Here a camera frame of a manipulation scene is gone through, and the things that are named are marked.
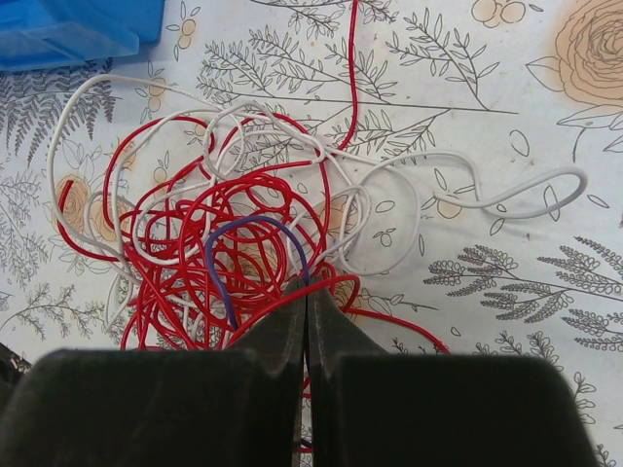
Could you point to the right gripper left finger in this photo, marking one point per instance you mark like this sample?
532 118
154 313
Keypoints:
240 406

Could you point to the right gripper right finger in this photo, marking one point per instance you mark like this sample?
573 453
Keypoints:
371 407

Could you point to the floral table mat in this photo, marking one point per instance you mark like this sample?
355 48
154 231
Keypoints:
451 169

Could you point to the blue plastic divided bin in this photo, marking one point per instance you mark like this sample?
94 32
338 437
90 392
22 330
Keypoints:
47 34

